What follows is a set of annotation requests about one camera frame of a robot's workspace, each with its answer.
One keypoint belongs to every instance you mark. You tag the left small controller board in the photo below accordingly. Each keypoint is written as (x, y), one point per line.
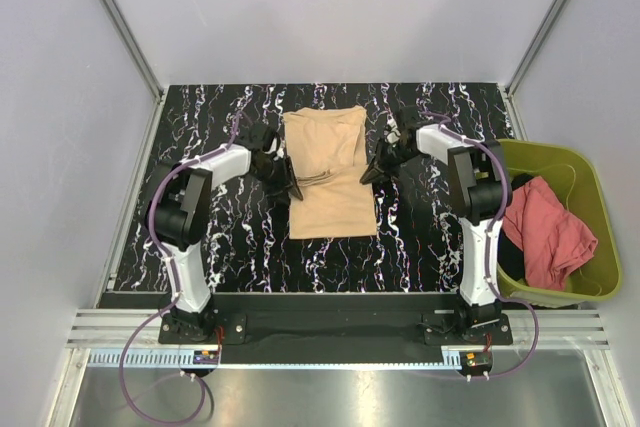
(206, 357)

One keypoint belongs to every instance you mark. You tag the left aluminium corner post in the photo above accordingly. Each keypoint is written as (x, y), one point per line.
(125, 33)

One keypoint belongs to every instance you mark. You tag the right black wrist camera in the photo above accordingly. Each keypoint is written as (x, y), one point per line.
(404, 121)

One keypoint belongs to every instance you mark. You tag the black t shirt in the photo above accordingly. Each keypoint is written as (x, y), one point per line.
(510, 257)

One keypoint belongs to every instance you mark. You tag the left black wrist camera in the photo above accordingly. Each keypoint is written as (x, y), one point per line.
(262, 137)

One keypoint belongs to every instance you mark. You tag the beige t shirt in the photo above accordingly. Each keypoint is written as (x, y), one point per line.
(328, 153)

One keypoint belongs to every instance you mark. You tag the small controller board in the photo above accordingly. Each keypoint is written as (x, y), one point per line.
(477, 358)
(206, 357)

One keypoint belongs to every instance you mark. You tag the pink t shirt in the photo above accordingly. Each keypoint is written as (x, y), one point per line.
(555, 242)

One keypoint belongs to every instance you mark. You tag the right small controller board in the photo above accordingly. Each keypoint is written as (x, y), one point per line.
(477, 358)

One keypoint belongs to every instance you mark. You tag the aluminium frame rail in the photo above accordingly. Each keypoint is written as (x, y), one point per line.
(130, 338)

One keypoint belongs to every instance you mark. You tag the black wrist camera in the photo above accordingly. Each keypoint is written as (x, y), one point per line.
(404, 121)
(262, 137)

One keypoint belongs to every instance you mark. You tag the olive green plastic bin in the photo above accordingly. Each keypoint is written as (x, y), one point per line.
(575, 182)

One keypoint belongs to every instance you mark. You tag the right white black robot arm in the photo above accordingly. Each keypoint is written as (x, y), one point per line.
(479, 193)

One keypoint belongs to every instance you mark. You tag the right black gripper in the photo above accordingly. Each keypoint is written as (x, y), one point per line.
(378, 168)

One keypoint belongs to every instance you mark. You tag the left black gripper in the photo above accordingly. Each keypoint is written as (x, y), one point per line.
(286, 183)

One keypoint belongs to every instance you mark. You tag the right aluminium corner post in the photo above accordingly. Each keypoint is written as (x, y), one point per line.
(543, 32)

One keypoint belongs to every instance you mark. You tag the aluminium corner post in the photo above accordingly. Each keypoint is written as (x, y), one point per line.
(543, 32)
(125, 33)

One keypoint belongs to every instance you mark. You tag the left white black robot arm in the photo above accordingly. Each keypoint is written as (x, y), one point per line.
(177, 216)

